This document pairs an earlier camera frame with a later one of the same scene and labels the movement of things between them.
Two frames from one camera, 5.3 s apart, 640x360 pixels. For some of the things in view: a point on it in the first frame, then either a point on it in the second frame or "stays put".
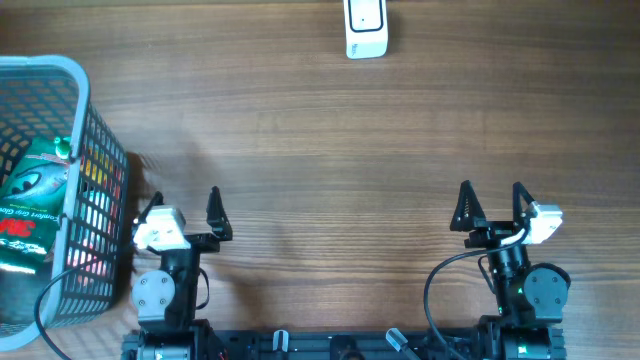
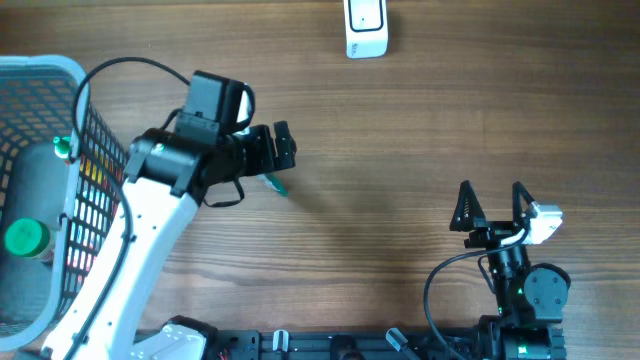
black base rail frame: (342, 344) stays put
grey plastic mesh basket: (44, 98) stays put
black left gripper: (208, 242) → (264, 156)
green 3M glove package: (32, 203) → (274, 182)
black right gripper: (491, 231) stays put
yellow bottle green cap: (62, 146) stays put
